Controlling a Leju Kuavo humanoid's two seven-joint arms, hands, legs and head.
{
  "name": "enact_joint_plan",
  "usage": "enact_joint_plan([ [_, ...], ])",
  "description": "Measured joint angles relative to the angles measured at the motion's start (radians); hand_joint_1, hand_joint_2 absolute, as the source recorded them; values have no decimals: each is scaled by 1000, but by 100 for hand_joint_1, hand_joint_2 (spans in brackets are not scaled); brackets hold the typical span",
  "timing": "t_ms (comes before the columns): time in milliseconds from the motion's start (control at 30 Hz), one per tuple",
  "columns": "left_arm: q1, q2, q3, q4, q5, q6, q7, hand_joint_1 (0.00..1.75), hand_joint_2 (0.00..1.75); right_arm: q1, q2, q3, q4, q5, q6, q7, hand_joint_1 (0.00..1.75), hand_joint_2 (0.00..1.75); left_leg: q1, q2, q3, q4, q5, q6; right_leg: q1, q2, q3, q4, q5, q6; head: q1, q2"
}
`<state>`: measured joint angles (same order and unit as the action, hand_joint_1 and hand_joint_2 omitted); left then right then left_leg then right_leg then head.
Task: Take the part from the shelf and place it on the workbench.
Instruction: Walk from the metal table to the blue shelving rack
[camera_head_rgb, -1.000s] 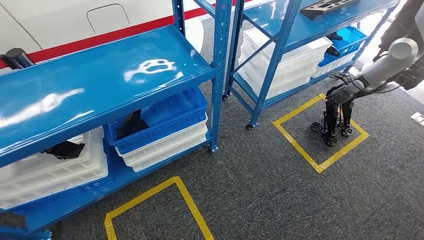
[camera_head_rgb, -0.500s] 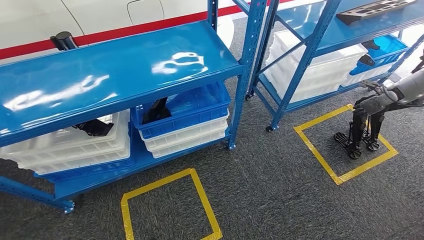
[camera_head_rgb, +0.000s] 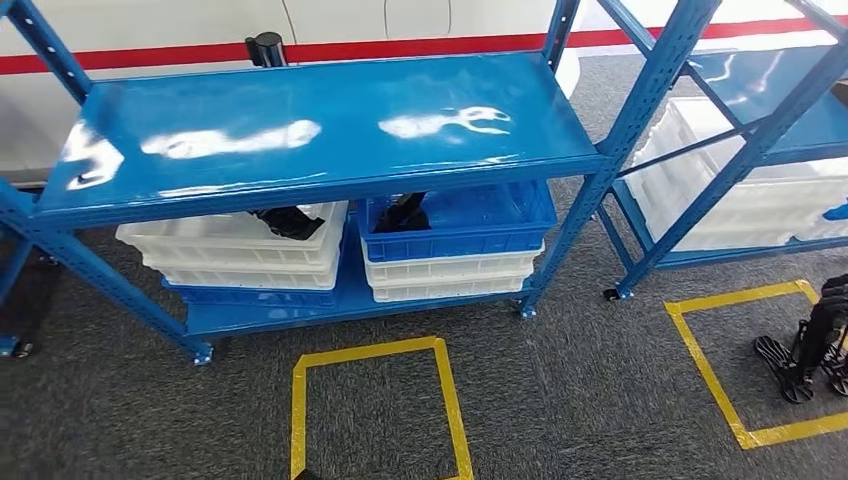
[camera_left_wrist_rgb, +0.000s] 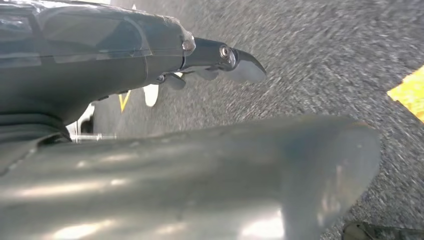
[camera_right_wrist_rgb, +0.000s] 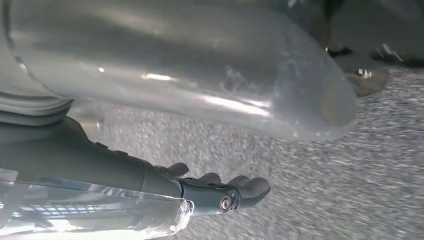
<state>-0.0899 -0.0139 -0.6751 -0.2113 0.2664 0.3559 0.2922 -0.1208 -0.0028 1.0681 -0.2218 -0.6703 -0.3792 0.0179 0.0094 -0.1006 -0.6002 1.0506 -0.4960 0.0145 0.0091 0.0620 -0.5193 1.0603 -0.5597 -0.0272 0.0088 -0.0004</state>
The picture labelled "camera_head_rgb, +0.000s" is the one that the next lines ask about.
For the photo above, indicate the small black plastic part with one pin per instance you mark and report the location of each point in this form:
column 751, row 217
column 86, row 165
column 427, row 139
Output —
column 401, row 218
column 291, row 225

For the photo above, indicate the white plastic crate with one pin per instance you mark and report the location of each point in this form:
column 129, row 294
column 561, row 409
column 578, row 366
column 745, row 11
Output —
column 252, row 279
column 729, row 205
column 450, row 289
column 450, row 268
column 199, row 248

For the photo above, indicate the blue plastic crate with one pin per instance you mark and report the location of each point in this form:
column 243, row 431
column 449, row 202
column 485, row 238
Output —
column 464, row 242

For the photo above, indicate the black chrome stanchion post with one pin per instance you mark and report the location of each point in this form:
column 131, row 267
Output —
column 268, row 50

